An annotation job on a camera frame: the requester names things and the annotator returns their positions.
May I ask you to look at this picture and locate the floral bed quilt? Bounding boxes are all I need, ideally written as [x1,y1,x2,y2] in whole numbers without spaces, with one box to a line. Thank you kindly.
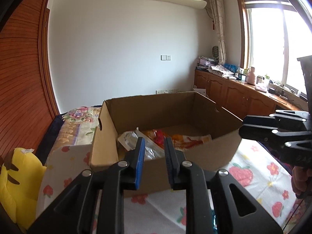
[35,105,101,164]

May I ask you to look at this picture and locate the orange chicken leg packet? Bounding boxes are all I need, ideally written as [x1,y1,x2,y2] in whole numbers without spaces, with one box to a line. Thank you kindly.
[143,129,212,151]

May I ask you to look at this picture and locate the strawberry flower print tablecloth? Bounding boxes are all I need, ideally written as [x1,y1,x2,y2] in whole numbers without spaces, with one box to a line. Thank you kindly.
[36,139,306,233]

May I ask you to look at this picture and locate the person's right hand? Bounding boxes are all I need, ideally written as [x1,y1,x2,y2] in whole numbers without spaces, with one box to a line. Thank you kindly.
[291,166,311,195]

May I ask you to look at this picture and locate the wall power strip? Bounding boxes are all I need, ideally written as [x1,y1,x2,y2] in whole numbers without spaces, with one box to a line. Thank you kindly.
[155,89,178,95]

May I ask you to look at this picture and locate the wooden window cabinet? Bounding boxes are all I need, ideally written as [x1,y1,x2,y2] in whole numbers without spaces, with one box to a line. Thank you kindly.
[194,70,308,119]

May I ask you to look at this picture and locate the wooden wardrobe sliding doors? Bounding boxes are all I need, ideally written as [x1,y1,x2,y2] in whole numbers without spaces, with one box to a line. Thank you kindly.
[1,0,59,157]

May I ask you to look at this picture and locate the patterned window curtain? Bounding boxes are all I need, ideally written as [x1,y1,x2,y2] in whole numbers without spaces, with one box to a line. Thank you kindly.
[209,0,227,65]

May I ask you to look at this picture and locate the pink thermos bottle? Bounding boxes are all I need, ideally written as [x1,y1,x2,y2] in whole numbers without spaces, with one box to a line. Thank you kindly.
[247,66,256,86]

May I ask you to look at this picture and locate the silver packet with blue stripe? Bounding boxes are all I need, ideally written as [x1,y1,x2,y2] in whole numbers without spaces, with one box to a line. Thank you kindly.
[117,127,167,161]

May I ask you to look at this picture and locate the white wall switch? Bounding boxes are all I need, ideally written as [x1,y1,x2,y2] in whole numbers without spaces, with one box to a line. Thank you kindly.
[161,55,171,61]

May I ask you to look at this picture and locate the window with wooden frame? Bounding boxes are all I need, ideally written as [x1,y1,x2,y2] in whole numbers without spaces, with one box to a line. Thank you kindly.
[238,0,311,94]

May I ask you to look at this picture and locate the teal candy wrapper packet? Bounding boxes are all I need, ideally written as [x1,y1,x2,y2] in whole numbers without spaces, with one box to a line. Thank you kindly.
[212,210,218,234]

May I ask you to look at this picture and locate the yellow Pikachu plush toy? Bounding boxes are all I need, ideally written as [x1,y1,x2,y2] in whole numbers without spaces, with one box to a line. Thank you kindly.
[1,147,47,232]

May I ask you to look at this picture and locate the brown cardboard box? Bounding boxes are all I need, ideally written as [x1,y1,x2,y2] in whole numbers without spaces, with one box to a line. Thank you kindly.
[89,91,244,196]

